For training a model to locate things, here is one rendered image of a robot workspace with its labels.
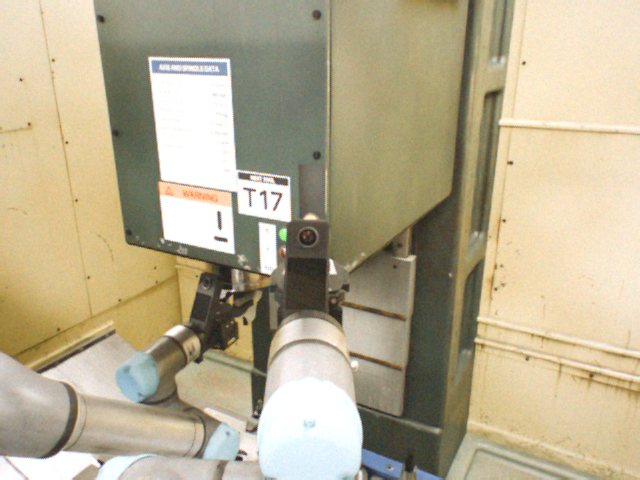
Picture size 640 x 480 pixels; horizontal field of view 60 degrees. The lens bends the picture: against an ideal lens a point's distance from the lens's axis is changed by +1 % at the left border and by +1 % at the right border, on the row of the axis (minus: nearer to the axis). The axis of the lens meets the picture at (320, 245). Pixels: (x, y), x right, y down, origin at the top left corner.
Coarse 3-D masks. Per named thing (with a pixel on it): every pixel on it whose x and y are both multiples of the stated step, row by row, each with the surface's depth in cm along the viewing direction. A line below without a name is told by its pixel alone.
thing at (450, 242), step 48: (480, 0) 125; (480, 48) 130; (480, 96) 138; (480, 144) 164; (480, 192) 171; (432, 240) 148; (480, 240) 173; (432, 288) 153; (480, 288) 182; (432, 336) 157; (432, 384) 162; (384, 432) 174; (432, 432) 165
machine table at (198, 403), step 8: (184, 400) 175; (192, 400) 175; (200, 400) 175; (200, 408) 171; (216, 408) 171; (232, 416) 168; (240, 416) 168; (104, 456) 152; (112, 456) 152; (80, 472) 146; (88, 472) 146; (96, 472) 146
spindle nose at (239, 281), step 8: (208, 264) 115; (208, 272) 116; (216, 272) 114; (224, 272) 113; (232, 272) 113; (240, 272) 113; (224, 280) 114; (232, 280) 113; (240, 280) 113; (248, 280) 114; (256, 280) 114; (264, 280) 116; (224, 288) 115; (232, 288) 114; (240, 288) 114; (248, 288) 114; (256, 288) 115
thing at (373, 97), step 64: (128, 0) 88; (192, 0) 82; (256, 0) 77; (320, 0) 72; (384, 0) 85; (448, 0) 111; (128, 64) 92; (256, 64) 80; (320, 64) 75; (384, 64) 89; (448, 64) 119; (128, 128) 96; (256, 128) 83; (320, 128) 78; (384, 128) 94; (448, 128) 127; (128, 192) 101; (384, 192) 99; (448, 192) 136; (192, 256) 98; (256, 256) 91
